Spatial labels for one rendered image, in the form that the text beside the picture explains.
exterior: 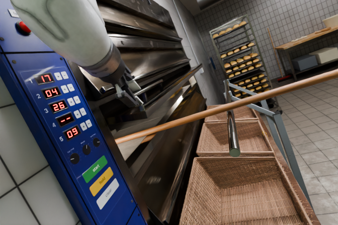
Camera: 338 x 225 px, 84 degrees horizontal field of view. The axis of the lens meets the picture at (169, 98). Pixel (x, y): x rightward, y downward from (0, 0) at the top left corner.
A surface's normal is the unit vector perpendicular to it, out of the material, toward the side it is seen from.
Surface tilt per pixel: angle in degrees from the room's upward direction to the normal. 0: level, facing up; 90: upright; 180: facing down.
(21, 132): 90
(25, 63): 90
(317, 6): 90
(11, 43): 90
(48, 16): 131
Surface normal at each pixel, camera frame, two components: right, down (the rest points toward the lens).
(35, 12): 0.15, 0.66
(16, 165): 0.88, -0.33
